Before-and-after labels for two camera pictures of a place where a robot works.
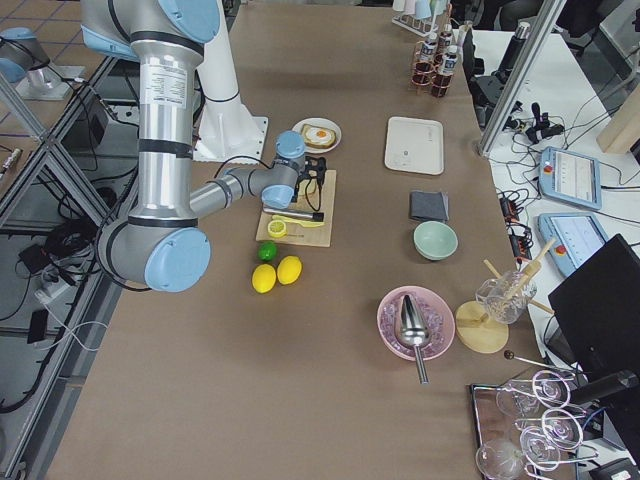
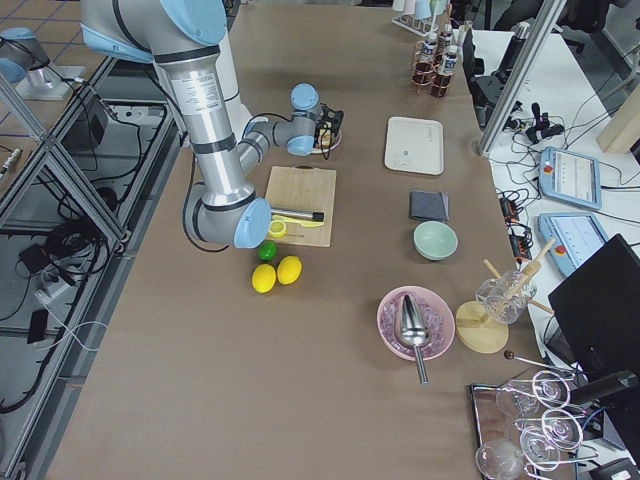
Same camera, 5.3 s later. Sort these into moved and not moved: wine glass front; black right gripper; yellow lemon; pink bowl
Moved: black right gripper
Not moved: wine glass front; pink bowl; yellow lemon
